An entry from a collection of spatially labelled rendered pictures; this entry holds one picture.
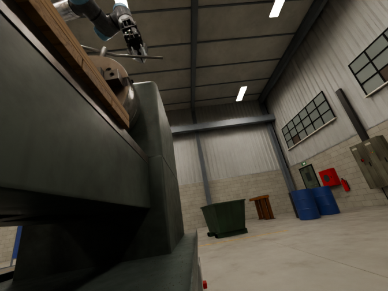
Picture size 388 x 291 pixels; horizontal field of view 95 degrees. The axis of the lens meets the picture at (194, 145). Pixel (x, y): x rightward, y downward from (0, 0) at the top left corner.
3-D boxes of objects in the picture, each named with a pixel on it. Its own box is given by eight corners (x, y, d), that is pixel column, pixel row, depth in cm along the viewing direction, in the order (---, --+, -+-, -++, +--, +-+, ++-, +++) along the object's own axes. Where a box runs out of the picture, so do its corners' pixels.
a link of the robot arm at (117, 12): (119, 21, 93) (131, 11, 91) (124, 35, 89) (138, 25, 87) (107, 7, 85) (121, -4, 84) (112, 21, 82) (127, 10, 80)
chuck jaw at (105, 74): (96, 88, 63) (129, 81, 64) (96, 99, 62) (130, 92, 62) (76, 63, 53) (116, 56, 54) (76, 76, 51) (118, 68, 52)
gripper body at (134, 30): (123, 38, 74) (116, 19, 78) (130, 55, 82) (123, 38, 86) (141, 32, 74) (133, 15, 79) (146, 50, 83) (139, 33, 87)
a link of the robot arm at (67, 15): (17, 8, 91) (82, -24, 72) (41, 27, 101) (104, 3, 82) (8, 26, 88) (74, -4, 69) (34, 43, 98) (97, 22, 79)
